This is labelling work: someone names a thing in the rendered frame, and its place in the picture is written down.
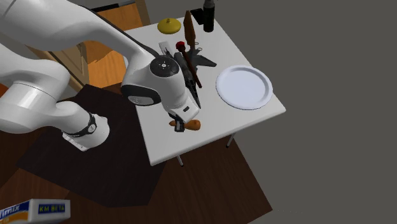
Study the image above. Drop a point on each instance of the black flat phone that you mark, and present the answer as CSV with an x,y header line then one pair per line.
x,y
198,15

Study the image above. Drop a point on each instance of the orange wooden cabinet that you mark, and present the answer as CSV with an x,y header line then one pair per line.
x,y
102,66

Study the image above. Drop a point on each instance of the dark grey scissors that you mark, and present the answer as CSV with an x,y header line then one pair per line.
x,y
203,60

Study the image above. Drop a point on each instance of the dark robot stand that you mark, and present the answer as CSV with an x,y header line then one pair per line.
x,y
102,161

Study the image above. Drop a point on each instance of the red-headed brown stick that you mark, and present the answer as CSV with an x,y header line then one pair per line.
x,y
189,63

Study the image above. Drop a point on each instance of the white round plate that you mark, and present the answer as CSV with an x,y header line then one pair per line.
x,y
243,87

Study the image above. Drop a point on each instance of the brown wooden spatula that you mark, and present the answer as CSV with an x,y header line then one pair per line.
x,y
189,29

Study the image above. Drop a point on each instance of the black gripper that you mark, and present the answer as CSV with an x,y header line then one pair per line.
x,y
179,125

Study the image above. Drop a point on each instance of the yellow domed lid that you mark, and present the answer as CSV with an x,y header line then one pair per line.
x,y
169,26

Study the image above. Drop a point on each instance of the white flat remote control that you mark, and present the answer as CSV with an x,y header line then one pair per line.
x,y
163,48

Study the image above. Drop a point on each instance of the black bottle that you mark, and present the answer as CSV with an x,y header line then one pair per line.
x,y
208,18

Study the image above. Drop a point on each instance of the white orange blue box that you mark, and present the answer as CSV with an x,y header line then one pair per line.
x,y
34,211

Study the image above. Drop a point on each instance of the long dark grey pliers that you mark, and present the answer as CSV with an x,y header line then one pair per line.
x,y
193,90

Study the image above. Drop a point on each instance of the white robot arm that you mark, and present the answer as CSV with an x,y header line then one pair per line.
x,y
46,28

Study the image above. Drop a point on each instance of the white table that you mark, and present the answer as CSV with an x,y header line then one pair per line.
x,y
217,124

